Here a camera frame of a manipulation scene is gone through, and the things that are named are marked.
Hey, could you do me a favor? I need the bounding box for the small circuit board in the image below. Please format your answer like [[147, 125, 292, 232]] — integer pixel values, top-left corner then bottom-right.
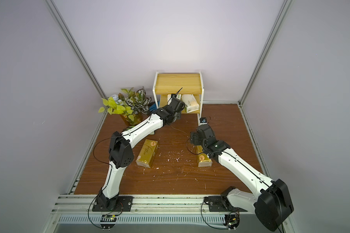
[[100, 215, 118, 230], [224, 213, 240, 230]]

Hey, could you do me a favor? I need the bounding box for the left small circuit board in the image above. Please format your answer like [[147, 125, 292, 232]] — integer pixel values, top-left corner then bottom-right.
[[100, 215, 118, 230]]

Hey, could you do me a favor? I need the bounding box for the right small circuit board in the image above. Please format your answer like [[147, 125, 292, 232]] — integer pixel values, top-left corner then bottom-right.
[[224, 213, 240, 230]]

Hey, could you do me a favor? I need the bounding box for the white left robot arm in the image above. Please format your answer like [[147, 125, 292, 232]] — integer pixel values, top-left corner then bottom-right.
[[93, 97, 185, 212]]

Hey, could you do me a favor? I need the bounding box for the white frame wooden shelf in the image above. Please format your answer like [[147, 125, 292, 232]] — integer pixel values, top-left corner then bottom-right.
[[152, 71, 204, 125]]

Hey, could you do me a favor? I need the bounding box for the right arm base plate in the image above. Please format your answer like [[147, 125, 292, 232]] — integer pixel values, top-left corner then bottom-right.
[[204, 196, 247, 212]]

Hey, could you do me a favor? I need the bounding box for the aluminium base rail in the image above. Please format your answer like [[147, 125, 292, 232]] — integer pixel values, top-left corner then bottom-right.
[[41, 194, 300, 233]]

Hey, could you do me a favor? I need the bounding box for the amber glass plant vase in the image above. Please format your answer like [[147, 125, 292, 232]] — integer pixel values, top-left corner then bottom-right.
[[98, 87, 151, 126]]

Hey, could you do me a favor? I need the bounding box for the white tissue pack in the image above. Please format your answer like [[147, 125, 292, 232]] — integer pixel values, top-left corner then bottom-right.
[[167, 94, 175, 105], [181, 94, 200, 113]]

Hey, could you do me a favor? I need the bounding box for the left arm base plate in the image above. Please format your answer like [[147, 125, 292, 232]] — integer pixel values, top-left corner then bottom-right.
[[92, 195, 134, 212]]

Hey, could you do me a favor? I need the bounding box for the blue and grey glove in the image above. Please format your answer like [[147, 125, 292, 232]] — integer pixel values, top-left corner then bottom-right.
[[148, 102, 157, 114]]

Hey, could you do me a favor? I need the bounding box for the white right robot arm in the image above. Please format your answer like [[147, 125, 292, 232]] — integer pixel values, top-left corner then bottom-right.
[[190, 124, 294, 232]]

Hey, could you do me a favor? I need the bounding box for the gold tissue pack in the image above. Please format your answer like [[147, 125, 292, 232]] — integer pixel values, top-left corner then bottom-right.
[[196, 146, 213, 168], [136, 139, 158, 168]]

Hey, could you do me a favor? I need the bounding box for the green and black glove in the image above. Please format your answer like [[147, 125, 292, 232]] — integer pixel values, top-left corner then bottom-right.
[[122, 126, 135, 132]]

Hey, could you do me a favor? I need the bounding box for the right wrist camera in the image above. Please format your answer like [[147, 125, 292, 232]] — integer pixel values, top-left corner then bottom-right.
[[199, 117, 208, 125]]

